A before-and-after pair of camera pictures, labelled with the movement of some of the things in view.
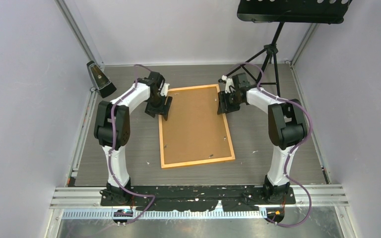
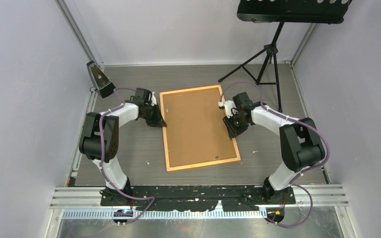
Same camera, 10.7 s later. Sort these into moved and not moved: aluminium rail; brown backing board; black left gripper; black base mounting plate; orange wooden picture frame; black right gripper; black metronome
Moved: black left gripper; orange wooden picture frame; black right gripper
Not moved: brown backing board; black metronome; aluminium rail; black base mounting plate
